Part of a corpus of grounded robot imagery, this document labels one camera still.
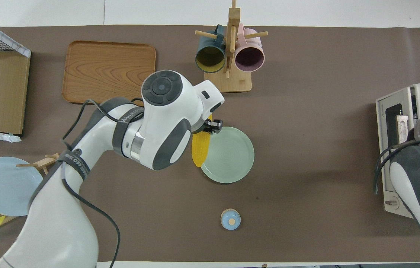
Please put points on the pink mug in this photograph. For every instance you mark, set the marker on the pink mug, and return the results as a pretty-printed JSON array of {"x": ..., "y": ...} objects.
[{"x": 249, "y": 59}]

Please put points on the yellow corn cob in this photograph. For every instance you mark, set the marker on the yellow corn cob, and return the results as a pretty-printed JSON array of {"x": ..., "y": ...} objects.
[{"x": 199, "y": 152}]

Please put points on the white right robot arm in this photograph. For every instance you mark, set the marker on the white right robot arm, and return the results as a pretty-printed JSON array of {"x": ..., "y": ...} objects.
[{"x": 418, "y": 186}]

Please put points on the brown table mat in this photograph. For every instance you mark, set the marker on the brown table mat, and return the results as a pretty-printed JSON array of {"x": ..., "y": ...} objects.
[{"x": 306, "y": 149}]

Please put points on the wooden mug tree stand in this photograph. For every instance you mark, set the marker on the wooden mug tree stand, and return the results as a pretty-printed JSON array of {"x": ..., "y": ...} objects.
[{"x": 232, "y": 83}]

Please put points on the wooden plate rack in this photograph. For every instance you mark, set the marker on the wooden plate rack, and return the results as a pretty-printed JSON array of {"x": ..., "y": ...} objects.
[{"x": 48, "y": 160}]

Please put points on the dark blue mug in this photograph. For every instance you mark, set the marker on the dark blue mug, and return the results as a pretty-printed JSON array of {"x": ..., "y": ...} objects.
[{"x": 210, "y": 59}]

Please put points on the pale green plate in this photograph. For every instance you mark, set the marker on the pale green plate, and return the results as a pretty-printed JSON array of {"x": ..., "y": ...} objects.
[{"x": 228, "y": 156}]

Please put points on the light blue plate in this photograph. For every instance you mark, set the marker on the light blue plate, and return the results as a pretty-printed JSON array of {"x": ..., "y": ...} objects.
[{"x": 5, "y": 186}]

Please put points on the white toaster oven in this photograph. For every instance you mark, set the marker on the white toaster oven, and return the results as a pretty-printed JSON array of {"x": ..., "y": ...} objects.
[{"x": 382, "y": 123}]

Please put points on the white plaid cloth liner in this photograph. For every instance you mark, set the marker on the white plaid cloth liner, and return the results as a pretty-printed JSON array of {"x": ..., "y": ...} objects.
[{"x": 12, "y": 46}]

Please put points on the wooden serving tray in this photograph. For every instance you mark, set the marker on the wooden serving tray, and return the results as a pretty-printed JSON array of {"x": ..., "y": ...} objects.
[{"x": 98, "y": 67}]

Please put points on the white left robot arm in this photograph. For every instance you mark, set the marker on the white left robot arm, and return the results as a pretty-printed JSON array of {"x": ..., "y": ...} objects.
[{"x": 165, "y": 111}]

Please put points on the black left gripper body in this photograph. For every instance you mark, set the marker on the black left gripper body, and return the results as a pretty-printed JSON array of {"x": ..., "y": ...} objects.
[{"x": 213, "y": 123}]

